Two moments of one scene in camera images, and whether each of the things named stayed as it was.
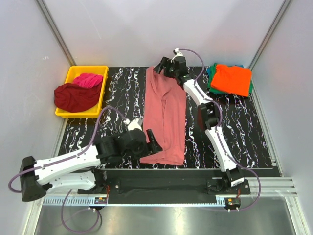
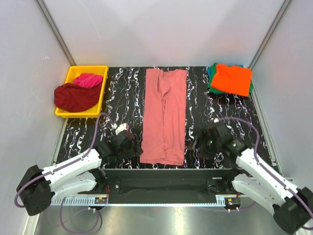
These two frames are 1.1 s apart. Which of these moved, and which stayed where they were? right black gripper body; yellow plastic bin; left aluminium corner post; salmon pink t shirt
Moved: right black gripper body
Stayed: left aluminium corner post; salmon pink t shirt; yellow plastic bin
